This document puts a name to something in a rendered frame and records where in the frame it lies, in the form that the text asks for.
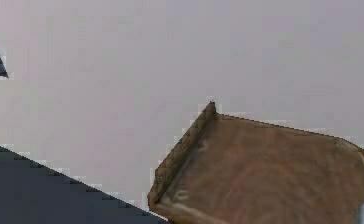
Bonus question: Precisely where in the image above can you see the brown wooden table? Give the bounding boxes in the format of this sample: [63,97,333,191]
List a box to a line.
[147,101,364,224]

